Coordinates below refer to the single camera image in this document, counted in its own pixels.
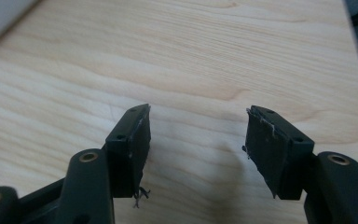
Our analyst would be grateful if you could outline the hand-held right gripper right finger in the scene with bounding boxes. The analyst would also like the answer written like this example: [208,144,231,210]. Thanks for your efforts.
[243,105,315,201]

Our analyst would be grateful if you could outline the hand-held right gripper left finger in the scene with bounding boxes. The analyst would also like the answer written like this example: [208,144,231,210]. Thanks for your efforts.
[104,103,152,200]

